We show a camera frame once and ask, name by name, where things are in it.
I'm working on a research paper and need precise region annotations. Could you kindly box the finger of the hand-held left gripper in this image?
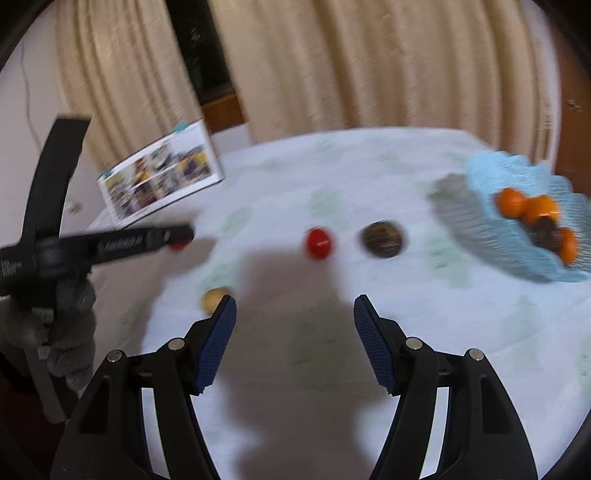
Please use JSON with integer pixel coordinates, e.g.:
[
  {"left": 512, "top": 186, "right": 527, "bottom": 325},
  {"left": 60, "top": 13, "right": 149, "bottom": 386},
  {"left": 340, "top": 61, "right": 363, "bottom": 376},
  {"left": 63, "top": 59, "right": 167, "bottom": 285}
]
[{"left": 91, "top": 224, "right": 195, "bottom": 267}]

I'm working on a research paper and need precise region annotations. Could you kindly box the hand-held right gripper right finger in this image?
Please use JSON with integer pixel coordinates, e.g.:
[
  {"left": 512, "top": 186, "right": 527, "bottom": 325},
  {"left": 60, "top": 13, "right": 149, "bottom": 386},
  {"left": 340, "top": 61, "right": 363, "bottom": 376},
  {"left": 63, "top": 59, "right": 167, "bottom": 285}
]
[{"left": 353, "top": 294, "right": 539, "bottom": 480}]

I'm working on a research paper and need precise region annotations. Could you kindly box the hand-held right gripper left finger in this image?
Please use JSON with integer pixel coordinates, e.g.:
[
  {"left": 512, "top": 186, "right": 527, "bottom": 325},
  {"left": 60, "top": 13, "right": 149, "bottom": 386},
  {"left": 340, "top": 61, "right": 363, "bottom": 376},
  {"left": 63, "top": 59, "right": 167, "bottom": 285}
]
[{"left": 50, "top": 294, "right": 238, "bottom": 480}]

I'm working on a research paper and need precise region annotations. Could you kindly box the light blue lattice basket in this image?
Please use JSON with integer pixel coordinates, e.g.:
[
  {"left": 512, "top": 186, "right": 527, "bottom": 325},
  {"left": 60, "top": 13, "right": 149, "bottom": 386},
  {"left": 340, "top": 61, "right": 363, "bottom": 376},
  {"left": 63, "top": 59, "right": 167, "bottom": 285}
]
[{"left": 464, "top": 151, "right": 591, "bottom": 284}]

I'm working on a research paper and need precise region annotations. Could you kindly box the round orange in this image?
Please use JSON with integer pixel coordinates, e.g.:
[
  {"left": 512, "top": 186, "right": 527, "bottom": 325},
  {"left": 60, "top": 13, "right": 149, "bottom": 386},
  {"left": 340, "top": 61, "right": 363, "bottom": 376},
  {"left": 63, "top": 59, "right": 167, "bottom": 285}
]
[{"left": 495, "top": 187, "right": 527, "bottom": 220}]

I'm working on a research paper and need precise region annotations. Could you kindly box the dark brown passion fruit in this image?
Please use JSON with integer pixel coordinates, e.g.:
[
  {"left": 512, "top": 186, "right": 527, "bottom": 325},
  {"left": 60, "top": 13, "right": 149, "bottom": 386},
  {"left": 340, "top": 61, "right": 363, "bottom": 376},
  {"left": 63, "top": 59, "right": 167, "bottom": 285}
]
[
  {"left": 359, "top": 220, "right": 403, "bottom": 259},
  {"left": 526, "top": 217, "right": 563, "bottom": 252}
]

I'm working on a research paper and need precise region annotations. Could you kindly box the oblong orange tomato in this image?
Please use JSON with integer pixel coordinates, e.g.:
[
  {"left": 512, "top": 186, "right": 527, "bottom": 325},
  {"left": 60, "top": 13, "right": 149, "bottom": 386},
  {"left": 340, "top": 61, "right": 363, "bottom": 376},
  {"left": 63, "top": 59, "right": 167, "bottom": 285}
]
[{"left": 556, "top": 227, "right": 579, "bottom": 267}]

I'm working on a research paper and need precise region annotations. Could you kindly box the large orange tomato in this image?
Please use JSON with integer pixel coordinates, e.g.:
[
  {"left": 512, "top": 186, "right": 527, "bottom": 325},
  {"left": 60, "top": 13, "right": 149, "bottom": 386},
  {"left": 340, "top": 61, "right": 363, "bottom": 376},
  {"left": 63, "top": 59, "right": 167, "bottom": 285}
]
[{"left": 522, "top": 195, "right": 561, "bottom": 226}]

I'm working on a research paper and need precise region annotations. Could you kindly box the person's left hand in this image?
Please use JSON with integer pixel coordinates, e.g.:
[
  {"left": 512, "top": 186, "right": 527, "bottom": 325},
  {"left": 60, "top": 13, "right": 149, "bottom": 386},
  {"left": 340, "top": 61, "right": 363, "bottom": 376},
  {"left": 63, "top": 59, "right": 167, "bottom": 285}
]
[{"left": 0, "top": 278, "right": 99, "bottom": 394}]

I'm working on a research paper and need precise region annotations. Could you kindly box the pale yellow longan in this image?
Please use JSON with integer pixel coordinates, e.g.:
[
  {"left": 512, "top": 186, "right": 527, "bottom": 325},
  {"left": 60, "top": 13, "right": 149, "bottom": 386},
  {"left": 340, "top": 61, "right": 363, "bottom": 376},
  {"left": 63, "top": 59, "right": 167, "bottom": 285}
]
[{"left": 200, "top": 287, "right": 232, "bottom": 312}]

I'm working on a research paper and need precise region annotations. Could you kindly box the photo collage calendar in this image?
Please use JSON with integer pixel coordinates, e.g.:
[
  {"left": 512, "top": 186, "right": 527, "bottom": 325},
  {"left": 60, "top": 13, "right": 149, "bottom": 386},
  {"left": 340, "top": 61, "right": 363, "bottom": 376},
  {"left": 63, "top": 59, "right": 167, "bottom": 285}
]
[{"left": 96, "top": 119, "right": 226, "bottom": 228}]

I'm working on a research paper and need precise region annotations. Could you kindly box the small red cherry tomato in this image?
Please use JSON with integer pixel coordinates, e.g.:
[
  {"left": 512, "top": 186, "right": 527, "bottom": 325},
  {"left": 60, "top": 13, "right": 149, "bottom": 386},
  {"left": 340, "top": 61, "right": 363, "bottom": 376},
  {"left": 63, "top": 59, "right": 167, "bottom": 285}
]
[{"left": 304, "top": 227, "right": 335, "bottom": 261}]

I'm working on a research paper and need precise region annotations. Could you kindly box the brown wooden furniture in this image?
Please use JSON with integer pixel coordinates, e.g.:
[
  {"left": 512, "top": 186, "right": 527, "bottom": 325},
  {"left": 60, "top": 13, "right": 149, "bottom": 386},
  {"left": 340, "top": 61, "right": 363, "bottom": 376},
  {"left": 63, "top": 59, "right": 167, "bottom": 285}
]
[{"left": 202, "top": 91, "right": 253, "bottom": 140}]

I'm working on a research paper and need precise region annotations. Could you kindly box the cream textured curtain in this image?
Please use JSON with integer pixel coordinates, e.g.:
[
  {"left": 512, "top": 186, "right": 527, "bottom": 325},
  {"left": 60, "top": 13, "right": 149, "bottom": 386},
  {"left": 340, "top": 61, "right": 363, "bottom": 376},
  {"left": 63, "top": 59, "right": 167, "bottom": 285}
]
[
  {"left": 208, "top": 0, "right": 563, "bottom": 145},
  {"left": 52, "top": 0, "right": 205, "bottom": 172}
]

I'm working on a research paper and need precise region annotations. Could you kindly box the white green printed tablecloth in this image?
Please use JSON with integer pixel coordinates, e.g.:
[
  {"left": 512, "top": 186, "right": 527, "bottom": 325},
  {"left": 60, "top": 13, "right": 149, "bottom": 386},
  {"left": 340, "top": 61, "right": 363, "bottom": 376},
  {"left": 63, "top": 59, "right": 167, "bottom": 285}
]
[{"left": 87, "top": 126, "right": 591, "bottom": 480}]

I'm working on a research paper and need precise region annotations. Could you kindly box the brown wooden cabinet door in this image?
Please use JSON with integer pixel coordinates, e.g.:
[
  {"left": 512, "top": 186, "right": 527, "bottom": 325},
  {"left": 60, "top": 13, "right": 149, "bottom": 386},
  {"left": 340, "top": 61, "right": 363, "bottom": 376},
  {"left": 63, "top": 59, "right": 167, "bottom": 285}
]
[{"left": 551, "top": 41, "right": 591, "bottom": 195}]

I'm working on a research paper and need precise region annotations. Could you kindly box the white wall cable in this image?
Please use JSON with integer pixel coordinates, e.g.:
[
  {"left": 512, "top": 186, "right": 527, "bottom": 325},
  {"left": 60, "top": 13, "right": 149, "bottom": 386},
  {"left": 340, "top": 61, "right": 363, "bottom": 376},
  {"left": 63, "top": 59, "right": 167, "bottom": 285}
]
[{"left": 20, "top": 44, "right": 44, "bottom": 155}]

